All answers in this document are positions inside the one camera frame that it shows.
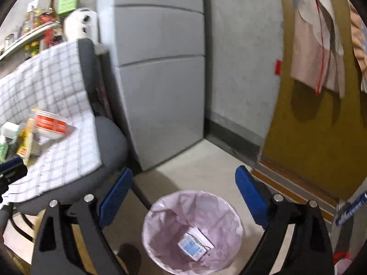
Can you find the white rice cooker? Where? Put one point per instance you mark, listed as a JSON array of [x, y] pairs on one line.
[[82, 23]]

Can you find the green box on shelf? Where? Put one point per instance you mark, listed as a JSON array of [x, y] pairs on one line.
[[64, 7]]

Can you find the green tea bottle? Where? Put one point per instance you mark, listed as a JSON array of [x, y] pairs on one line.
[[7, 149]]

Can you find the clear yellow plastic wrapper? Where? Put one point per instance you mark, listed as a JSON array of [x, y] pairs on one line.
[[25, 149]]

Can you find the metal kitchen shelf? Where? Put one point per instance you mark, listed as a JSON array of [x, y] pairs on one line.
[[26, 39]]

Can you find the grey office chair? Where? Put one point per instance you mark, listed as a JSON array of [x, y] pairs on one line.
[[112, 181]]

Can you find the orange white instant noodle cup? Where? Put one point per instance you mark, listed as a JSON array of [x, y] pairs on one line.
[[52, 126]]

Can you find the blue white carton in bin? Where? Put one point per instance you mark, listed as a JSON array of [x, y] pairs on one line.
[[194, 244]]

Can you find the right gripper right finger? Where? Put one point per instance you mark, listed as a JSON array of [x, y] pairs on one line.
[[310, 249]]

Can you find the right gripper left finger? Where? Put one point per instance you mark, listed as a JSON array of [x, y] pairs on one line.
[[55, 250]]

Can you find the grey refrigerator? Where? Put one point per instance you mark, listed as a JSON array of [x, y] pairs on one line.
[[157, 83]]

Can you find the white sponge block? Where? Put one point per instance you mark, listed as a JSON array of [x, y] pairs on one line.
[[10, 130]]

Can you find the pink lined trash bin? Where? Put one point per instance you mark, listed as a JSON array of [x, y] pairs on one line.
[[172, 215]]

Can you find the pink hanging apron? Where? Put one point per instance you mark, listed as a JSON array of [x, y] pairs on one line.
[[317, 59]]

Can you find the white checkered cloth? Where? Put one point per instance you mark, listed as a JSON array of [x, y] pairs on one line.
[[50, 89]]

